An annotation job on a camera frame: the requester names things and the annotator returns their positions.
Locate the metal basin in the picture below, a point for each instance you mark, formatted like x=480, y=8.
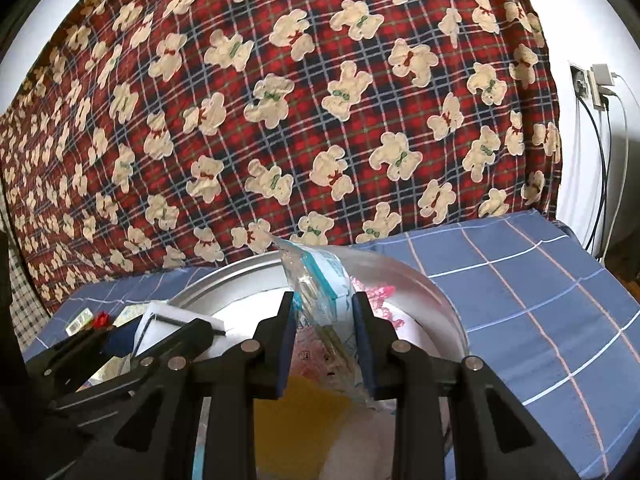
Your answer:
x=430, y=305

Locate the white foam block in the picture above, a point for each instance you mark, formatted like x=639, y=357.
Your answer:
x=162, y=322

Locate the wall socket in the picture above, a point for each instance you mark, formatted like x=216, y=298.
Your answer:
x=580, y=80

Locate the green white tissue pack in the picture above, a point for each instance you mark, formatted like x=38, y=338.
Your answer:
x=80, y=322

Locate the houndstooth cloth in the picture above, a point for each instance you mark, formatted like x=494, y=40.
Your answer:
x=20, y=305

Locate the red orange plush toy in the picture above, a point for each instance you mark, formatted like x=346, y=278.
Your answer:
x=102, y=318

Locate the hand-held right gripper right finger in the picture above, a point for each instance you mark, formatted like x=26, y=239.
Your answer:
x=365, y=355

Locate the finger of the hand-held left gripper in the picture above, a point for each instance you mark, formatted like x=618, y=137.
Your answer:
x=150, y=365
x=90, y=345

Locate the white charger plug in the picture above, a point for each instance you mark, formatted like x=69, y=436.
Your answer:
x=601, y=79

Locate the yellow sponge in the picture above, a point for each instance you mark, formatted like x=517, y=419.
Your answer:
x=300, y=410

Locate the clear teal tissue pack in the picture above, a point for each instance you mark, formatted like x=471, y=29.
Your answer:
x=320, y=280

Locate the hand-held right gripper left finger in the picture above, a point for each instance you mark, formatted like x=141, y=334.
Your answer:
x=281, y=355

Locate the red plaid bear blanket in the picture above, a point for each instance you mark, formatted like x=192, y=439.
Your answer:
x=280, y=110

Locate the blue plaid bed sheet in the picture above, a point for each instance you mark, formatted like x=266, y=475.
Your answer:
x=530, y=320

